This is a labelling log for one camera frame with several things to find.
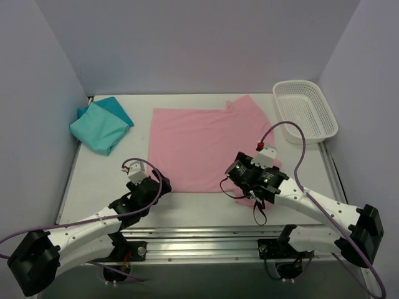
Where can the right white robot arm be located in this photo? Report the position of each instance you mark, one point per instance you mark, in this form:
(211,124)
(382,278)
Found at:
(355,233)

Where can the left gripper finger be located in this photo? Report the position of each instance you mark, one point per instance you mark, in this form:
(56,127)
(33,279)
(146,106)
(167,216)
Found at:
(166,186)
(155,174)

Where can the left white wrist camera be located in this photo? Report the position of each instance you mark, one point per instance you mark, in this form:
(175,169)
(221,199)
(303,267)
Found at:
(135,172)

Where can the pink t shirt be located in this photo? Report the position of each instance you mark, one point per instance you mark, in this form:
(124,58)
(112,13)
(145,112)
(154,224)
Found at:
(193,147)

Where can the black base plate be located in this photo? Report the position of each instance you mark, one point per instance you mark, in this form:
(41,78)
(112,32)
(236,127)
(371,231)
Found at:
(126,252)
(274,249)

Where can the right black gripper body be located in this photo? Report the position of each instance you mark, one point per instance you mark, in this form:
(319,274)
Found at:
(238,159)

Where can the teal folded t shirt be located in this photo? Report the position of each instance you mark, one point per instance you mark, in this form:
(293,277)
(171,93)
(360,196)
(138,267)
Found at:
(101,125)

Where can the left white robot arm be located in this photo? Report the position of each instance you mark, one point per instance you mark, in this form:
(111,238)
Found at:
(43,254)

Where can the white plastic basket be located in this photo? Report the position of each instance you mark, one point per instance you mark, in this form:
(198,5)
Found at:
(302,102)

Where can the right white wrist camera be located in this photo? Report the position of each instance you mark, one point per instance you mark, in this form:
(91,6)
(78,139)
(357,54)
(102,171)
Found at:
(266,156)

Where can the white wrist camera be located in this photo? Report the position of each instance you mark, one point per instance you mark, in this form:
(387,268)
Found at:
(135,172)
(266,156)

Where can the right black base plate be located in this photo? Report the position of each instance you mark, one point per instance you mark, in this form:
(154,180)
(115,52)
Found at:
(274,249)

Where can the aluminium rail frame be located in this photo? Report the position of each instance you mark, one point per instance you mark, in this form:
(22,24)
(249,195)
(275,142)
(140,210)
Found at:
(211,262)

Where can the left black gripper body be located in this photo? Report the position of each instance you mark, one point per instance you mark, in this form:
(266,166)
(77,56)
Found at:
(163,184)

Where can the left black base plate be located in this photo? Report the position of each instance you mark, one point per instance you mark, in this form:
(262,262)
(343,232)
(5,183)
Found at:
(126,252)

